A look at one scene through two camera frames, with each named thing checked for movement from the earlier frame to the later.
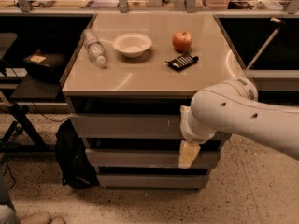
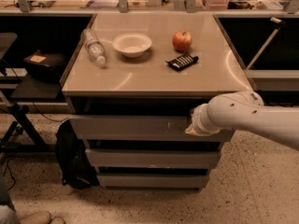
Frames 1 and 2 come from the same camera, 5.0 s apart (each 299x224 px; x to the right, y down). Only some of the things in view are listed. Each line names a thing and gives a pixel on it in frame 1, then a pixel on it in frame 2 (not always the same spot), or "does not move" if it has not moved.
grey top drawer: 130,126 does not move
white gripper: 187,127 → 196,121
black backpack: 77,168 does not move
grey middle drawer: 145,158 does not move
